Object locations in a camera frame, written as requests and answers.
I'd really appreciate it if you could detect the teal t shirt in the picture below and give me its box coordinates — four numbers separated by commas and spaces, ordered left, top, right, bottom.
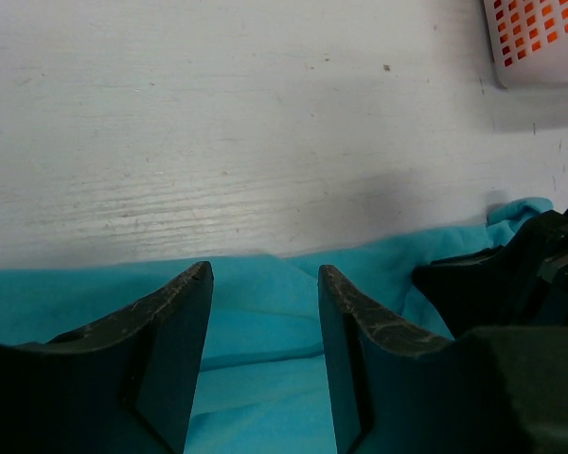
0, 197, 552, 453

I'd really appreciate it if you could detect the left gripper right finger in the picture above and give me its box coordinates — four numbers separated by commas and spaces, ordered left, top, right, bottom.
318, 265, 568, 453

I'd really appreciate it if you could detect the white plastic basket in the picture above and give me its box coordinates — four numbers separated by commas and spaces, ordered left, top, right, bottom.
482, 0, 568, 89

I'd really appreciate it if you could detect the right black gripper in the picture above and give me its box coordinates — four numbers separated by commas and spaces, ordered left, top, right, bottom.
412, 209, 568, 338

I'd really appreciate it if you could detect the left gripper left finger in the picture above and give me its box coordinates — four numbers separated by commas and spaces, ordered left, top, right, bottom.
0, 261, 213, 453

